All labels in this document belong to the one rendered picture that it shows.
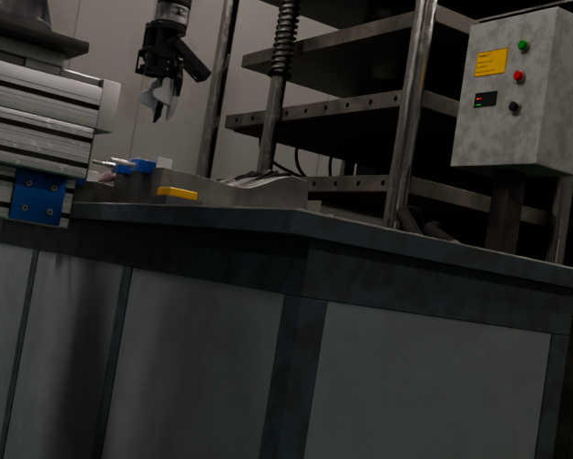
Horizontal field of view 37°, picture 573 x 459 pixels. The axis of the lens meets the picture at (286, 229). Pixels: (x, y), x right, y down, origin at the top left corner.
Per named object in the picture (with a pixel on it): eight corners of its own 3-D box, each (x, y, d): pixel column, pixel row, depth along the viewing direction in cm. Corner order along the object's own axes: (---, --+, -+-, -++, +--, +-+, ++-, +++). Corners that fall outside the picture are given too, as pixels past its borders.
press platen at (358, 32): (435, 21, 248) (438, 4, 248) (240, 66, 340) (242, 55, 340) (589, 83, 286) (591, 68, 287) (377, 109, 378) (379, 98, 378)
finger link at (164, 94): (147, 116, 187) (148, 76, 189) (171, 122, 190) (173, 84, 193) (154, 110, 184) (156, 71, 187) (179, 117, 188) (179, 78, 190)
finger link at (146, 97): (129, 115, 195) (140, 75, 193) (153, 121, 198) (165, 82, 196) (135, 117, 192) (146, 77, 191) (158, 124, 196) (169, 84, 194)
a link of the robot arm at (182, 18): (180, 15, 198) (197, 9, 191) (178, 35, 198) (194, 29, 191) (150, 5, 194) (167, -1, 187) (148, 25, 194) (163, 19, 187)
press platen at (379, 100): (414, 104, 245) (417, 86, 245) (223, 127, 337) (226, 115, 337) (581, 158, 285) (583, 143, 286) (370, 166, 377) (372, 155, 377)
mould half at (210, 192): (157, 209, 183) (167, 146, 184) (109, 207, 205) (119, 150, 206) (342, 244, 211) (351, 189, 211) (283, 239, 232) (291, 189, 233)
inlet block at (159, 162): (113, 171, 184) (117, 147, 184) (104, 172, 188) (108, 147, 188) (168, 183, 191) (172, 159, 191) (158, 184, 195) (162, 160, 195)
